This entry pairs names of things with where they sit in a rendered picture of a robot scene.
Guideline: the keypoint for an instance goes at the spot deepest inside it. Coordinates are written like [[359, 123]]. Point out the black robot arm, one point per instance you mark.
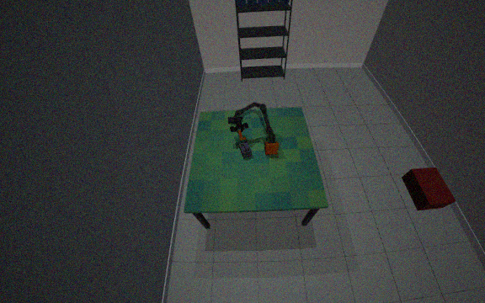
[[238, 120]]

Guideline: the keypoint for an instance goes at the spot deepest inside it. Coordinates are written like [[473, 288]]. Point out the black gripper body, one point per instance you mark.
[[238, 126]]

